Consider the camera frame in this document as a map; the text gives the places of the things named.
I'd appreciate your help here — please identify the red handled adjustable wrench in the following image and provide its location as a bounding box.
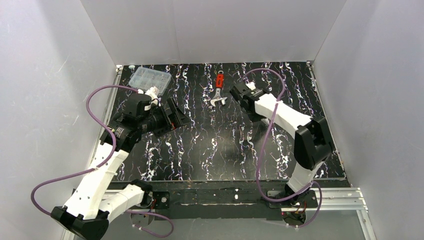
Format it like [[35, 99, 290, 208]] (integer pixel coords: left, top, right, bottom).
[[210, 70, 227, 107]]

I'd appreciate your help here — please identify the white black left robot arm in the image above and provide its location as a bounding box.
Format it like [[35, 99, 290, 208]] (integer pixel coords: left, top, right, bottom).
[[50, 93, 190, 240]]

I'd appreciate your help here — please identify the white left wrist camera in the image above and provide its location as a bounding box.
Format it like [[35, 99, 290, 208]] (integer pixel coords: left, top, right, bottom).
[[137, 86, 159, 106]]

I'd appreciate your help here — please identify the clear plastic screw box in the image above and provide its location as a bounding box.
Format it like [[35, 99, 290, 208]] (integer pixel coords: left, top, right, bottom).
[[128, 66, 172, 96]]

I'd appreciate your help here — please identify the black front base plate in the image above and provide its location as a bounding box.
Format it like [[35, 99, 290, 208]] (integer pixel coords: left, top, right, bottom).
[[145, 179, 299, 222]]

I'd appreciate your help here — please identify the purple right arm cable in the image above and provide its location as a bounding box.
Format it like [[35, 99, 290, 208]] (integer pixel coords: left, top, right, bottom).
[[240, 68, 323, 229]]

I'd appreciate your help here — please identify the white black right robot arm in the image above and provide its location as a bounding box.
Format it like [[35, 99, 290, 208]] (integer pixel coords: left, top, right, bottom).
[[230, 82, 336, 193]]

